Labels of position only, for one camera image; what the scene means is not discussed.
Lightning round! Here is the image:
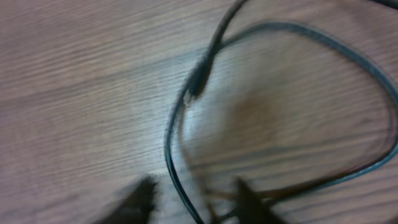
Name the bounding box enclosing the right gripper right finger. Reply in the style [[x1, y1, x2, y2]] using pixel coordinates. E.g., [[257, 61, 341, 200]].
[[234, 178, 286, 224]]

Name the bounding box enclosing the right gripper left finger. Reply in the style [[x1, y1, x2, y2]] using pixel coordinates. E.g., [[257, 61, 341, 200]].
[[94, 176, 158, 224]]

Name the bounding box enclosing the black cable bundle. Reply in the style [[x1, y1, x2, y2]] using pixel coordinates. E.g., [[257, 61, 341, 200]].
[[164, 0, 398, 224]]

